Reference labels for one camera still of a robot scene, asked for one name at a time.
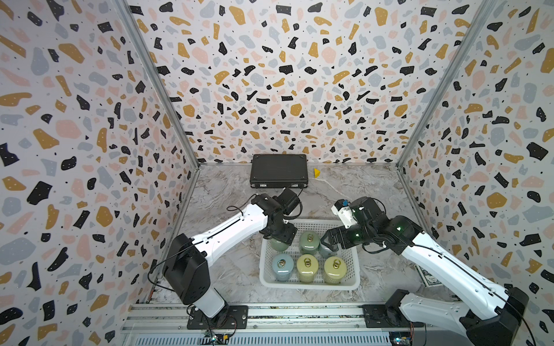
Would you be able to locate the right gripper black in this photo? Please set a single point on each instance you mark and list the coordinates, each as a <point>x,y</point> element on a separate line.
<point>339,232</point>

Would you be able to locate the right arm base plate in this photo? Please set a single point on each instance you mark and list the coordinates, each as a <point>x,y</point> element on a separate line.
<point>383,316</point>

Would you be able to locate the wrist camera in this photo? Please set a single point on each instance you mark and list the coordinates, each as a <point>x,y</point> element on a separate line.
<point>342,210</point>
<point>288,200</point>

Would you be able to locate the circuit board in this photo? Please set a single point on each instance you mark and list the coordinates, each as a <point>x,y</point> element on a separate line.
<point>400,339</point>
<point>214,339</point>

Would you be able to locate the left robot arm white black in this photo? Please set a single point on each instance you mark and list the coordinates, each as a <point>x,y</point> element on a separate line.
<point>188,262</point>

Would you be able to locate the circuit board right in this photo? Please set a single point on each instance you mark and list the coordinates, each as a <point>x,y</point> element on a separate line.
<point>400,339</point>

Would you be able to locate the aluminium rail frame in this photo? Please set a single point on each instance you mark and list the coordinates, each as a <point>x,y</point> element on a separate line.
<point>276,324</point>

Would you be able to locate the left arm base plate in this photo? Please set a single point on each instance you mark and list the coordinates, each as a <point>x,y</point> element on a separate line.
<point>234,317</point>

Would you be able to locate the playing card box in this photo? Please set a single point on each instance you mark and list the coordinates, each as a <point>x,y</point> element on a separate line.
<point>428,279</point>

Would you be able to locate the circuit board left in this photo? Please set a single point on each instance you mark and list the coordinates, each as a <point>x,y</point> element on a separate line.
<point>214,339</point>

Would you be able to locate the white plastic basket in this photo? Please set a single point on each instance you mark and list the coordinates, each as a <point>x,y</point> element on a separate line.
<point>349,283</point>

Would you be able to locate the blue-grey tea canister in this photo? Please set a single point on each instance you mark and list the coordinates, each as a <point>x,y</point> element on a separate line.
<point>325,252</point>

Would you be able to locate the blue tea canister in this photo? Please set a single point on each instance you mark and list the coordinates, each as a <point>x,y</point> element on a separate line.
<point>283,267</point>

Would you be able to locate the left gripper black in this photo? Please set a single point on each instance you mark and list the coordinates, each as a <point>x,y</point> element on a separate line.
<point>288,236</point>

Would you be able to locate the green tea canister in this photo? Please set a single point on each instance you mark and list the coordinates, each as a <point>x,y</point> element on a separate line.
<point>309,243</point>
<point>278,245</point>

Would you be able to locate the black briefcase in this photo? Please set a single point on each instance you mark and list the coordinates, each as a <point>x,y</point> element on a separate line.
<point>279,170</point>

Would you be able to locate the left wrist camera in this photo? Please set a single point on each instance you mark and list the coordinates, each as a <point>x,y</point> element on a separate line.
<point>288,200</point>

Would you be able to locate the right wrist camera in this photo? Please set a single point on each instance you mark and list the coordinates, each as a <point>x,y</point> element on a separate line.
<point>342,210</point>

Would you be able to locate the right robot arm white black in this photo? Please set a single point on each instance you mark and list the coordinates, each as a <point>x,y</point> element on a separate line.
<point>486,313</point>

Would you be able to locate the yellow-green canister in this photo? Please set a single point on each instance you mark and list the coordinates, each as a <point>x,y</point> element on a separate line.
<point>307,267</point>
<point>334,270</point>

